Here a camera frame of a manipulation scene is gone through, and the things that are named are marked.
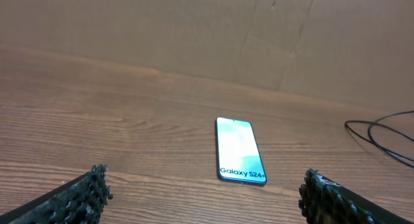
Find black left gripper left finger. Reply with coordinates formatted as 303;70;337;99
1;164;113;224

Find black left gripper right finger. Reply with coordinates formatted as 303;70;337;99
298;168;411;224

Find black charger cable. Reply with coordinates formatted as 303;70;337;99
344;110;414;169

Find Samsung Galaxy smartphone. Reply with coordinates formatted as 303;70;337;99
215;117;267;186

